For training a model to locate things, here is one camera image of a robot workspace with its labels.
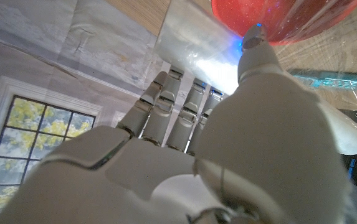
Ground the clear cling film sheet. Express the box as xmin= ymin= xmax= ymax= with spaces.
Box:
xmin=211 ymin=0 xmax=357 ymax=125

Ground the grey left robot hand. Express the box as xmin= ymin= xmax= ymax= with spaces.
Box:
xmin=0 ymin=23 xmax=349 ymax=224

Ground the red bowl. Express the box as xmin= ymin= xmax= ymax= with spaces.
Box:
xmin=211 ymin=0 xmax=357 ymax=44

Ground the printed window backdrop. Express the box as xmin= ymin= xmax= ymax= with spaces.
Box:
xmin=0 ymin=0 xmax=173 ymax=215

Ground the cling film roll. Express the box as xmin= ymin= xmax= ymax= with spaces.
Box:
xmin=155 ymin=0 xmax=357 ymax=156

